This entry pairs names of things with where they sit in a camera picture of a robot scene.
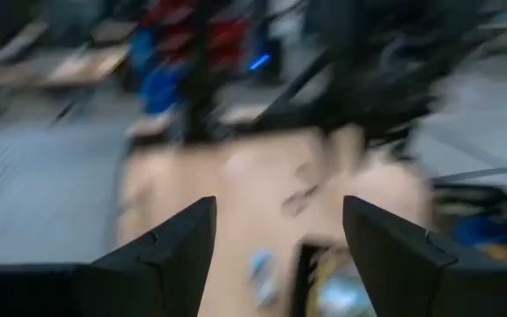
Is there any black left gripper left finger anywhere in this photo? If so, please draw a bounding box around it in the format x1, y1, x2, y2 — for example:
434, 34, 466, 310
77, 195, 218, 317

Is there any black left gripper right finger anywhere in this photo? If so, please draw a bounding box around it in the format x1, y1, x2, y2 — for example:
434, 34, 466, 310
342, 195, 461, 317

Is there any green blue card pack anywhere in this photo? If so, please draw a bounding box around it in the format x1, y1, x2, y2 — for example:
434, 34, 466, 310
317, 259, 376, 317

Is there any small blue white tube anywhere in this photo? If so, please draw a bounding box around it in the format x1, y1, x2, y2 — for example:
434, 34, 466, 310
246, 248, 281, 309

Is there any black mesh plastic tray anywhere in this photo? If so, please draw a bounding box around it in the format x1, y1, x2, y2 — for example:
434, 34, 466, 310
295, 241, 380, 317

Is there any grey perforated metal shelf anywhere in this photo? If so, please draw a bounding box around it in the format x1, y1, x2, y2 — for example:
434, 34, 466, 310
0, 125, 127, 265

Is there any blue plastic bin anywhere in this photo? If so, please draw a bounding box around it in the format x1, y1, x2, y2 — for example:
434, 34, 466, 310
453, 215, 507, 247

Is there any wooden background table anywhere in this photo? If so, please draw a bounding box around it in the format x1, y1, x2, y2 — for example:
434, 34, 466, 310
46, 43, 131, 87

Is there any red storage rack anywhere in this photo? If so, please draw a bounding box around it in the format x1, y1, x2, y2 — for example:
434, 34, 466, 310
138, 0, 254, 71

